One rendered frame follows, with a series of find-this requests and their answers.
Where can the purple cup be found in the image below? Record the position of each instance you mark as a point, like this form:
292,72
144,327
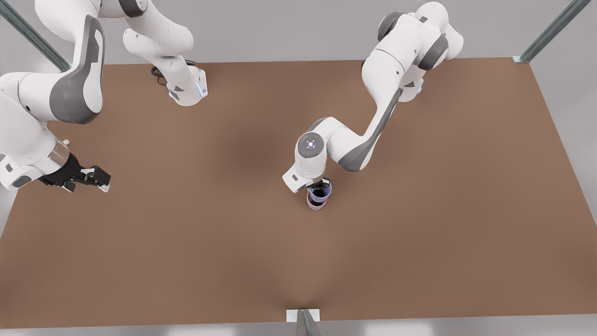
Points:
322,193

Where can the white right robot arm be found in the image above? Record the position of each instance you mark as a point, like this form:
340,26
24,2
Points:
70,84

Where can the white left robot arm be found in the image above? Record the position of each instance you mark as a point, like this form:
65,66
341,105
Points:
387,79

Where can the pink cup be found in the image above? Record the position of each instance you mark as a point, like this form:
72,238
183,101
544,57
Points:
317,204

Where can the silver frame post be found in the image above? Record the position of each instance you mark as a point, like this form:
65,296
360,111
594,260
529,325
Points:
305,322
32,33
550,31

